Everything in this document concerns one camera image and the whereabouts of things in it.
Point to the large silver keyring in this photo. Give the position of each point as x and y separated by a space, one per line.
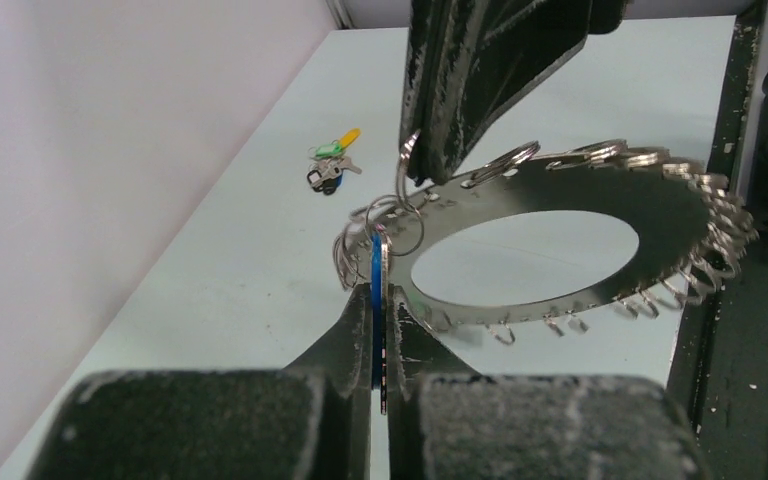
602 232

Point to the bunch of coloured keys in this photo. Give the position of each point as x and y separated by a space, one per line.
330 161

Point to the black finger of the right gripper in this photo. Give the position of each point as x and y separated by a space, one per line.
469 62

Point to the left aluminium frame post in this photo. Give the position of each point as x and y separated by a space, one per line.
341 14

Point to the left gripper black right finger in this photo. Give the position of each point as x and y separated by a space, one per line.
448 421

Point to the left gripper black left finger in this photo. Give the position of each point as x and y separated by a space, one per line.
308 420

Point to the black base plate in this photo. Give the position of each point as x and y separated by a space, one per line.
719 372

